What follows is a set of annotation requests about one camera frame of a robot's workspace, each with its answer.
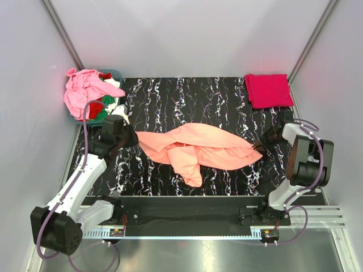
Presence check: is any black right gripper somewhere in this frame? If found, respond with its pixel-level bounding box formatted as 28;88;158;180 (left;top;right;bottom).
254;126;286;152

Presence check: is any salmon orange t-shirt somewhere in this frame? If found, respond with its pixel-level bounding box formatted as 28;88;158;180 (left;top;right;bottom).
137;123;263;188

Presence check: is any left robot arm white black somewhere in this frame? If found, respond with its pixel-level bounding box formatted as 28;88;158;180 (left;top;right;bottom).
30;114;138;260

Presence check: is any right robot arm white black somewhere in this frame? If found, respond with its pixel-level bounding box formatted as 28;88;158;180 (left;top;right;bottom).
253;110;334;225

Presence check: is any green garment in basket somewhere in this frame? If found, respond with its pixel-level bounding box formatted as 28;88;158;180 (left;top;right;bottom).
96;95;119;121

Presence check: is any red garment in basket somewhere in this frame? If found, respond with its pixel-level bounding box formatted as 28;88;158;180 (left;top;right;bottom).
88;73;112;121

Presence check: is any folded magenta t-shirt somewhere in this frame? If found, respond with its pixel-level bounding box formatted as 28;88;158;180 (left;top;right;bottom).
244;74;294;109

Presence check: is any white garment in basket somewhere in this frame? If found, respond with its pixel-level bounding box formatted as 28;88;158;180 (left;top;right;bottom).
104;78;120;114

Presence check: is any teal laundry basket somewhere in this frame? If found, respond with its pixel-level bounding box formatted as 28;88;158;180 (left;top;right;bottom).
69;69;122;126

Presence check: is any light pink t-shirt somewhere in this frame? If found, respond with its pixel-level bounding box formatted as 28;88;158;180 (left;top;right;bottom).
64;68;126;121

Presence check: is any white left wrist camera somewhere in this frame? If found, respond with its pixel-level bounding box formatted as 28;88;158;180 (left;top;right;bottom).
111;104;130;125

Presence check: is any left corner aluminium post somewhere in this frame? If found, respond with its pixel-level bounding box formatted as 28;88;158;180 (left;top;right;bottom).
40;0;85;70

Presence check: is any corner aluminium post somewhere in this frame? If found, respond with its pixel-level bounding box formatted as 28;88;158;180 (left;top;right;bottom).
40;0;85;70
286;0;341;83

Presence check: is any aluminium frame rail front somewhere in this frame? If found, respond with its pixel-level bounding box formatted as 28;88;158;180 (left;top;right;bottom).
36;205;348;241

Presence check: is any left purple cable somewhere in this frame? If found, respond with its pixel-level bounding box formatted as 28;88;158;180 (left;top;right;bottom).
36;99;121;271

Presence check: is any right corner aluminium post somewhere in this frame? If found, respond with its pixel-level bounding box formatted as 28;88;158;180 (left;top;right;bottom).
286;0;341;83

